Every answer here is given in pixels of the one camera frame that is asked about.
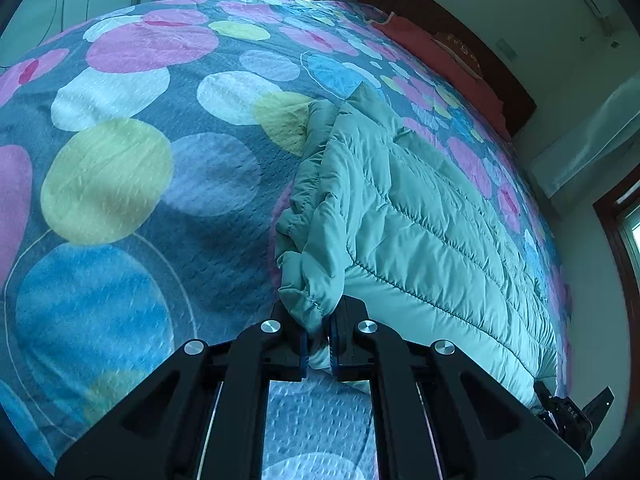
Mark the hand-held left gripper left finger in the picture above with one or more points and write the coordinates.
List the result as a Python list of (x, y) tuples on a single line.
[(295, 355)]

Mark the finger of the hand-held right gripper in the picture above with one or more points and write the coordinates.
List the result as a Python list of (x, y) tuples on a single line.
[(601, 402), (562, 412)]

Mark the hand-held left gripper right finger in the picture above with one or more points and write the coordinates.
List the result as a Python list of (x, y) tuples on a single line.
[(346, 350)]

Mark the light green quilted puffer jacket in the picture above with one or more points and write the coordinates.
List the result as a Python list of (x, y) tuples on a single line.
[(400, 240)]

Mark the polka dot bedspread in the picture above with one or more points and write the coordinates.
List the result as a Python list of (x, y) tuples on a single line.
[(125, 170)]

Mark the large white curtain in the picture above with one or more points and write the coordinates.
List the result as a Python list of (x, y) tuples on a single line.
[(590, 140)]

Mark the dark wooden bed headboard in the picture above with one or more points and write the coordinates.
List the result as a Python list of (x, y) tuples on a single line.
[(512, 91)]

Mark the red pillow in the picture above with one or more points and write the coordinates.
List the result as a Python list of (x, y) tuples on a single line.
[(422, 45)]

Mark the small brown cushion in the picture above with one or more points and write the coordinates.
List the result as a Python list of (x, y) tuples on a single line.
[(457, 52)]

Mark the large wooden frame window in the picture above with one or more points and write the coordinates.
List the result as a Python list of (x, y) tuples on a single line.
[(627, 230)]

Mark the white wall outlet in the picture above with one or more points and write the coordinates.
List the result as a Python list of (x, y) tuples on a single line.
[(509, 49)]

